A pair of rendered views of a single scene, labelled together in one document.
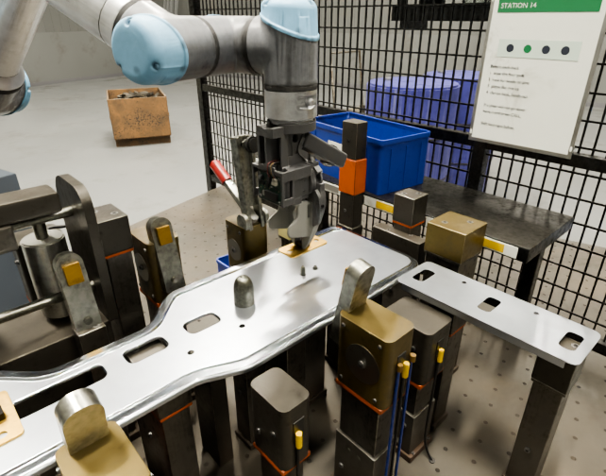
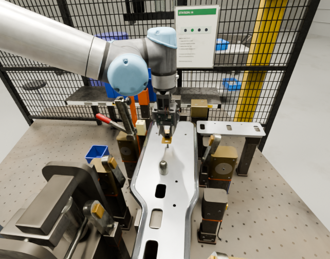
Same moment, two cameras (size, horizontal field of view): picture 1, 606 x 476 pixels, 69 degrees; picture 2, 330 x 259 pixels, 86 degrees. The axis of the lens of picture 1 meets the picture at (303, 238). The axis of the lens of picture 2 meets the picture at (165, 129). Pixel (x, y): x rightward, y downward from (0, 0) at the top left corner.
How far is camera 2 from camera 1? 0.43 m
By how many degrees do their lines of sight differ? 34
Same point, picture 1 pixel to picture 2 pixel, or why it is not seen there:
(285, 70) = (170, 65)
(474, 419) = not seen: hidden behind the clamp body
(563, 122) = (209, 56)
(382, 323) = (227, 151)
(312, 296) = (182, 153)
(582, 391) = (232, 139)
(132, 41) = (130, 73)
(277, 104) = (166, 81)
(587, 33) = (213, 22)
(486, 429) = not seen: hidden behind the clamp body
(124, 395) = (176, 242)
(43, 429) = not seen: outside the picture
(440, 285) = (211, 128)
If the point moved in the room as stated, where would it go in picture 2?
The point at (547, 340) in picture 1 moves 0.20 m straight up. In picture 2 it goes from (253, 131) to (266, 88)
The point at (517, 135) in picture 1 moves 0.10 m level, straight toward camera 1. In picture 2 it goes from (194, 63) to (200, 68)
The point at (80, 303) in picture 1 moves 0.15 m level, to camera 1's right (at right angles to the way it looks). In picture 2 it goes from (106, 221) to (152, 188)
